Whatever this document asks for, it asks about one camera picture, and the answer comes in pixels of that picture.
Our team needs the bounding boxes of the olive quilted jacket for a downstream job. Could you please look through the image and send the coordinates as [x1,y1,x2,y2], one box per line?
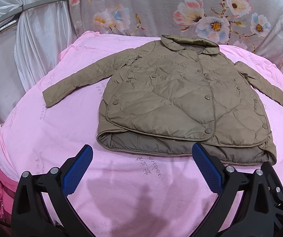
[43,35,283,165]

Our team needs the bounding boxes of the pink bed sheet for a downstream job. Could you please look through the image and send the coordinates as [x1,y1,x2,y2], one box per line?
[0,30,283,237]

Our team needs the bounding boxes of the grey floral curtain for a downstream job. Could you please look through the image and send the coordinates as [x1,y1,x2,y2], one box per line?
[69,0,283,73]

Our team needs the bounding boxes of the white satin curtain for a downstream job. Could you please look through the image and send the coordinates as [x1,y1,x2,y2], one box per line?
[0,0,75,127]

